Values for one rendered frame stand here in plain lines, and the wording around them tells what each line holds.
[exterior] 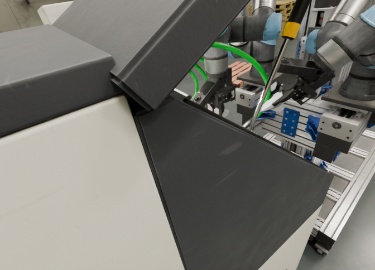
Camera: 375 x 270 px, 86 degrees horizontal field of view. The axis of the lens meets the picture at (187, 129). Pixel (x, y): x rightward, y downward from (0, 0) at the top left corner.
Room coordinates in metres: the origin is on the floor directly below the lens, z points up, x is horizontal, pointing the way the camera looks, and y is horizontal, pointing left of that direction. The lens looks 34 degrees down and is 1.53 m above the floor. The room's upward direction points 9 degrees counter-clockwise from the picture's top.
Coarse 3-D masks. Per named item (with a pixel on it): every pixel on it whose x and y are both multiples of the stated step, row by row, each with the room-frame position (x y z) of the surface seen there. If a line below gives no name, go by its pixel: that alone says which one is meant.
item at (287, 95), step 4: (292, 88) 0.50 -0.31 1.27; (284, 92) 0.51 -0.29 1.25; (288, 92) 0.50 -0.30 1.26; (292, 92) 0.49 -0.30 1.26; (284, 96) 0.50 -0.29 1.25; (288, 96) 0.49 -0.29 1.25; (276, 100) 0.51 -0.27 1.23; (280, 100) 0.50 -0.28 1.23; (284, 100) 0.50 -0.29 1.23; (272, 104) 0.51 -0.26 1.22; (276, 104) 0.51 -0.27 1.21
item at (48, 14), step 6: (42, 6) 0.77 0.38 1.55; (48, 6) 0.77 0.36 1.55; (54, 6) 0.78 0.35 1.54; (60, 6) 0.79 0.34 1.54; (66, 6) 0.79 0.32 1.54; (42, 12) 0.85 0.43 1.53; (48, 12) 0.77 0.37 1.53; (54, 12) 0.77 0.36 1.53; (60, 12) 0.78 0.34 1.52; (42, 18) 1.11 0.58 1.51; (48, 18) 0.77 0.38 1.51; (54, 18) 0.77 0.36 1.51
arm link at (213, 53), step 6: (228, 30) 0.66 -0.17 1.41; (222, 36) 0.61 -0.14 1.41; (228, 36) 0.64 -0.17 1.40; (222, 42) 0.61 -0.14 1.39; (210, 48) 0.61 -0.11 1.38; (216, 48) 0.60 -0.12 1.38; (204, 54) 0.63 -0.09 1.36; (210, 54) 0.61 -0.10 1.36; (216, 54) 0.60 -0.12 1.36; (222, 54) 0.61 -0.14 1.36
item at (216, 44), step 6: (216, 42) 0.53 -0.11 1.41; (222, 48) 0.53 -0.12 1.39; (228, 48) 0.53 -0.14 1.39; (234, 48) 0.54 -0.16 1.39; (240, 54) 0.54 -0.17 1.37; (246, 54) 0.54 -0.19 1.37; (252, 60) 0.54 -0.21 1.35; (258, 66) 0.54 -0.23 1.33; (264, 72) 0.55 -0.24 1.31; (264, 78) 0.55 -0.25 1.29; (270, 90) 0.55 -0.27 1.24; (270, 96) 0.55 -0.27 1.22; (264, 102) 0.55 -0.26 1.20; (258, 114) 0.55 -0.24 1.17
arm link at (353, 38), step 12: (372, 12) 0.47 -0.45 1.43; (360, 24) 0.47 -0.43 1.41; (372, 24) 0.46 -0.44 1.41; (336, 36) 0.50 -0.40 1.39; (348, 36) 0.48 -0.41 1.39; (360, 36) 0.46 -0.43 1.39; (372, 36) 0.45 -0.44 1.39; (348, 48) 0.47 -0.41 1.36; (360, 48) 0.46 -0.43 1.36; (372, 48) 0.46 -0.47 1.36
